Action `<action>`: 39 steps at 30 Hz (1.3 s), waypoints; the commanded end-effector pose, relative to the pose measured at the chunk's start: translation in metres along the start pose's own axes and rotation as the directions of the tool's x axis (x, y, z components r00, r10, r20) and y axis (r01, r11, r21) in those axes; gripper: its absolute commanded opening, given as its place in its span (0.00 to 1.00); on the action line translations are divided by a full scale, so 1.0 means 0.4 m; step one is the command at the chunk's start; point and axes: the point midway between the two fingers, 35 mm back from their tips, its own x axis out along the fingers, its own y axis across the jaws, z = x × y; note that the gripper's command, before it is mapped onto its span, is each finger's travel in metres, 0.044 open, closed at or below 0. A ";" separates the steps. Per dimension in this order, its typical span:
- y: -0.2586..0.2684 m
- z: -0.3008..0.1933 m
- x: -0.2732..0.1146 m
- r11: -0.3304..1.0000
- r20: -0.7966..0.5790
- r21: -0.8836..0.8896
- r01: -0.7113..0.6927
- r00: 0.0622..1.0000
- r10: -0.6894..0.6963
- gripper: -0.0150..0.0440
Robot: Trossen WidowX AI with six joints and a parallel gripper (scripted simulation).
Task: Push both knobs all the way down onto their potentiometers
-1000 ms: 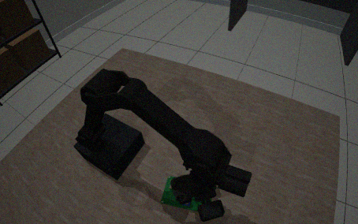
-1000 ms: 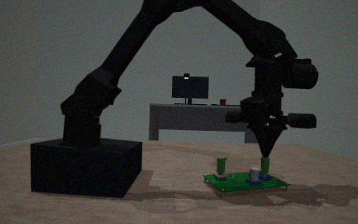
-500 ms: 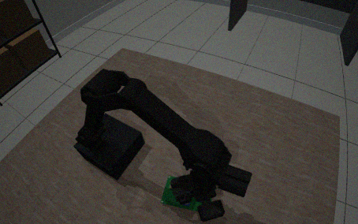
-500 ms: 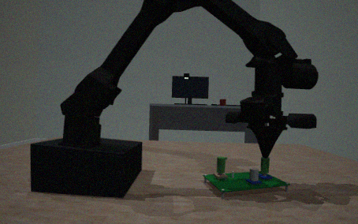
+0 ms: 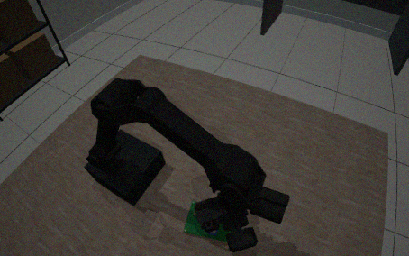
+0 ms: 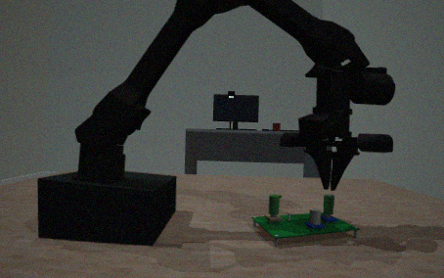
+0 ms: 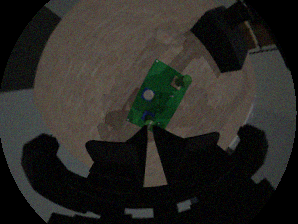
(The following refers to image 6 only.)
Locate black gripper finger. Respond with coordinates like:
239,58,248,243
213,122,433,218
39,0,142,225
304,150,332,190
331,152,360,191

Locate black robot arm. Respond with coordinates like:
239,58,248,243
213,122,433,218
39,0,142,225
72,0,395,184

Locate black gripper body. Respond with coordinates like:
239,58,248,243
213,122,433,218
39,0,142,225
281,101,393,153

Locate green circuit board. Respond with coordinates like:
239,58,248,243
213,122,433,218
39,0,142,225
252,194,360,248

